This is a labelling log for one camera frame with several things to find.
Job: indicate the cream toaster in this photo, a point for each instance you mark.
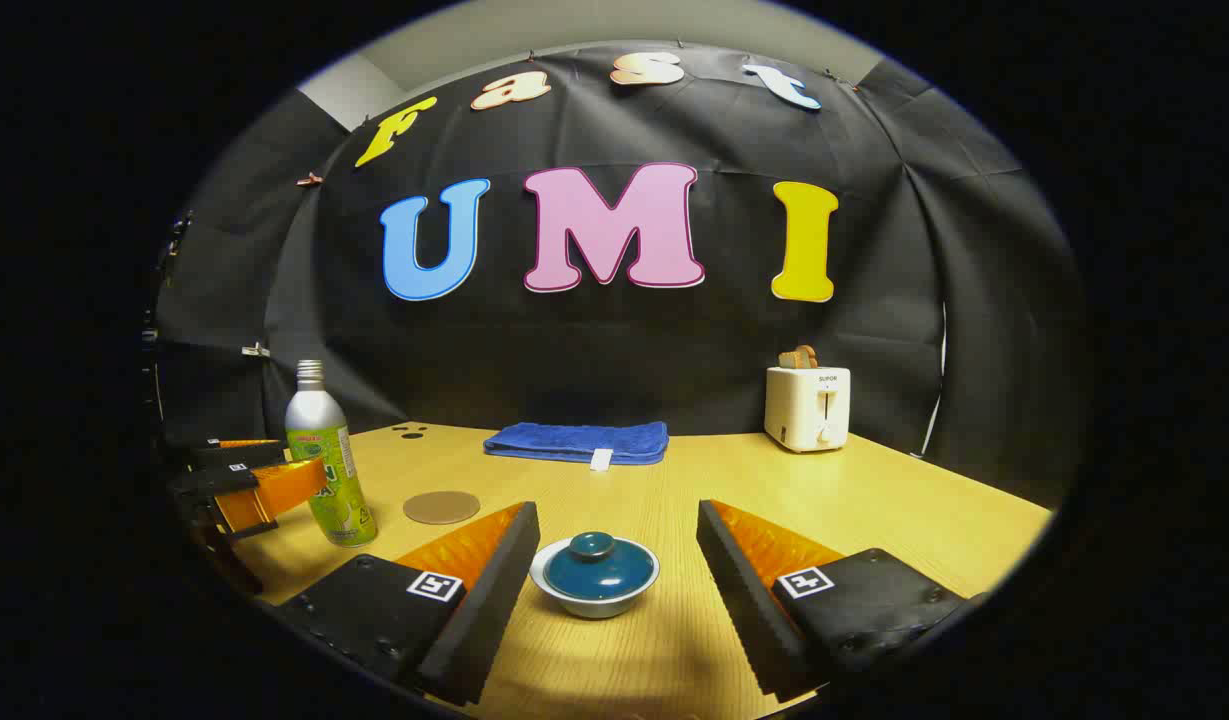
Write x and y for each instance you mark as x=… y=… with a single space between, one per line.
x=804 y=410

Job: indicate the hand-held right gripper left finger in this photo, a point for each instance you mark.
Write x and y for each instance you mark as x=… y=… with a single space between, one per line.
x=494 y=600

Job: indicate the bread slice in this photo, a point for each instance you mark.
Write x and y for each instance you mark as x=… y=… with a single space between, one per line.
x=798 y=357

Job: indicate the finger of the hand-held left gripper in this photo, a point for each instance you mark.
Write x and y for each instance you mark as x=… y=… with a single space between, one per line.
x=274 y=490
x=236 y=454

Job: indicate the round brown coaster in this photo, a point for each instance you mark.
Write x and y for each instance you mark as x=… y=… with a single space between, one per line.
x=441 y=507

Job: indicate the dark blue teacup lid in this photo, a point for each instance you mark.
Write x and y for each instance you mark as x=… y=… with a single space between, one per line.
x=596 y=570

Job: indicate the blue folded towel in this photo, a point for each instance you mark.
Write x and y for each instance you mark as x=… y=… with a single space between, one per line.
x=574 y=440

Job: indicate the white teacup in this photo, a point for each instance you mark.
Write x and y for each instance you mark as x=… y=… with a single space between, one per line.
x=596 y=603

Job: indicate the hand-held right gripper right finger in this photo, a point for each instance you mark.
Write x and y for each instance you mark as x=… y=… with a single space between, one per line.
x=744 y=600

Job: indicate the silver green water bottle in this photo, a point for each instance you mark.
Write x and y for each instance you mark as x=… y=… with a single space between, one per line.
x=324 y=460

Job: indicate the silver metal clip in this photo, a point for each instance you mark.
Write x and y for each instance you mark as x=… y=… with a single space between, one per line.
x=257 y=350

